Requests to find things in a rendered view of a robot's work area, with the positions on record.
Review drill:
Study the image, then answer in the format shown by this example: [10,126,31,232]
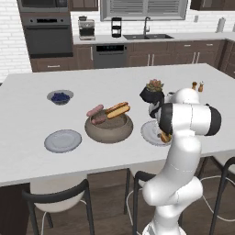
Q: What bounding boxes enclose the brown bowl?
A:
[84,109,134,144]

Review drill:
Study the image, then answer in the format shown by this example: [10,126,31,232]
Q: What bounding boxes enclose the dark tap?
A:
[142,17,151,37]

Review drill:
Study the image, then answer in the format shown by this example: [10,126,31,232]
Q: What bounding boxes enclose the blueberries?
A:
[50,92,71,104]

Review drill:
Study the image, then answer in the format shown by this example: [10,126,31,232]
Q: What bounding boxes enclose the brown upper cupboard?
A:
[68,0,100,12]
[189,0,235,12]

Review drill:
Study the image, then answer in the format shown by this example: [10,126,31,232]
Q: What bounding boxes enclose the dark wall oven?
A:
[20,12,74,60]

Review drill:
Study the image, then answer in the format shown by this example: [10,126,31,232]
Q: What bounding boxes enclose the small grey bowl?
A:
[46,89,74,106]

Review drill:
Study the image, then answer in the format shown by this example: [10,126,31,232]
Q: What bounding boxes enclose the grey plate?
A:
[140,119,173,147]
[43,129,83,154]

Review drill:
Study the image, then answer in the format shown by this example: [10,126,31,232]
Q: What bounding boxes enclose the white paper towel roll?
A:
[216,17,227,34]

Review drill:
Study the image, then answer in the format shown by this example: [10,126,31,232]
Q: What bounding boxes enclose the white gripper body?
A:
[156,119,164,137]

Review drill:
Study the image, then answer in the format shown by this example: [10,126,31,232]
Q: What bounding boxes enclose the brown lower cupboards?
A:
[29,44,95,73]
[126,39,235,79]

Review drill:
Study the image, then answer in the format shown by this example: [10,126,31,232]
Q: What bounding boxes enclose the dark dishwasher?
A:
[93,44,129,70]

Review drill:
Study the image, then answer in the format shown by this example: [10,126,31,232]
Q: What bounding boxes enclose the succulent in black pot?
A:
[139,78,166,105]

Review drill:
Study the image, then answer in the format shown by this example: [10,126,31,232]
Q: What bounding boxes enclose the dark sink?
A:
[123,33,175,41]

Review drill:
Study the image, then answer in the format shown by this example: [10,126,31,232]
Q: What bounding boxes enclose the pink sausage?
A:
[86,104,106,118]
[90,114,106,126]

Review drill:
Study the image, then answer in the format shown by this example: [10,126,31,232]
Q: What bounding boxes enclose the black wire stand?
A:
[110,17,123,39]

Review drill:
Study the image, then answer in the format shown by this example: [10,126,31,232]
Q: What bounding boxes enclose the dark microwave oven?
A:
[17,0,70,14]

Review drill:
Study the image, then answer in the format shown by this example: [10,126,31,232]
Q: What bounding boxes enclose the window with blinds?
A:
[99,0,189,22]

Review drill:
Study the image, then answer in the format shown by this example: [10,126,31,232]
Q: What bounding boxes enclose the silver coffee machine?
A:
[78,16,96,41]

